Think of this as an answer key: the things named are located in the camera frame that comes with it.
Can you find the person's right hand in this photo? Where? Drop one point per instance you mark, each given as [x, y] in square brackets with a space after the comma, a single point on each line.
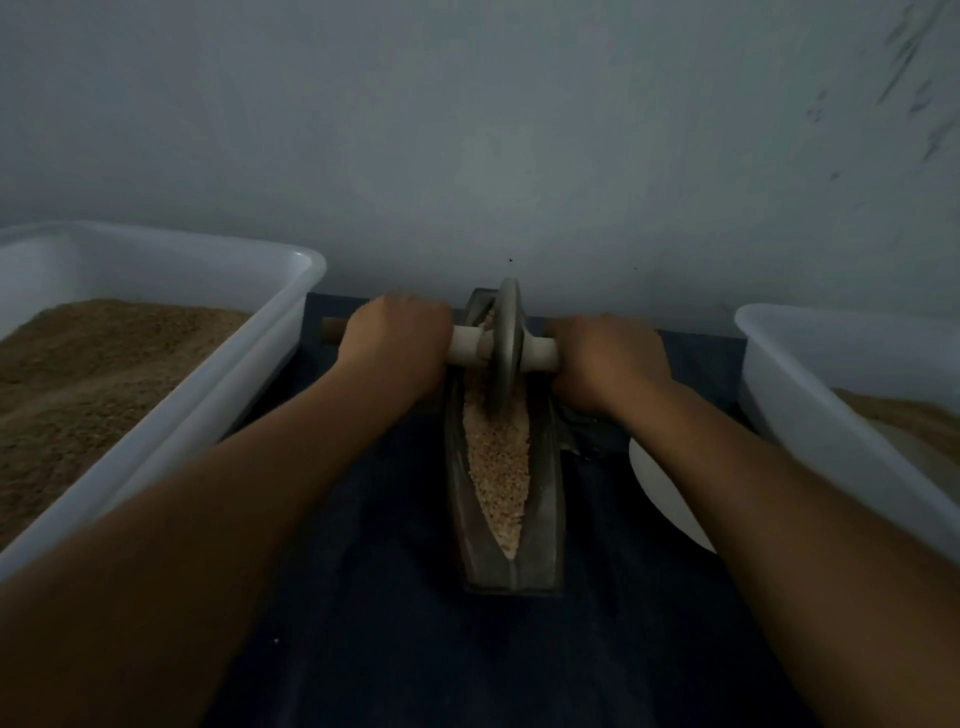
[608, 363]

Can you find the person's left hand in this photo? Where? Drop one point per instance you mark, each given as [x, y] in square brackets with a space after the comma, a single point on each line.
[393, 342]

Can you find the boat-shaped metal grinding trough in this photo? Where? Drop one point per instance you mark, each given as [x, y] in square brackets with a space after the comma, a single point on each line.
[528, 563]

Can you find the large brown grain heap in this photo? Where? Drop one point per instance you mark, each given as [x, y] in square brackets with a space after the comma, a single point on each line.
[75, 398]
[908, 417]

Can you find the person's left forearm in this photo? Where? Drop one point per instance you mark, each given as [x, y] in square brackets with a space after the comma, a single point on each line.
[158, 578]

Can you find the person's right forearm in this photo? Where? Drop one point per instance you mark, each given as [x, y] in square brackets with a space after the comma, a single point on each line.
[818, 578]

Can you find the white round plate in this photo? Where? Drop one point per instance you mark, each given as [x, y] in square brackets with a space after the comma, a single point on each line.
[668, 492]

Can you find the white plastic tub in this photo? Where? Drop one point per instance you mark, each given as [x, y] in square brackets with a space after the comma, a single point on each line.
[833, 443]
[225, 390]

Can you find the dark blue table cloth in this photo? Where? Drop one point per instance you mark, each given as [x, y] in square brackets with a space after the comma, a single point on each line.
[375, 660]

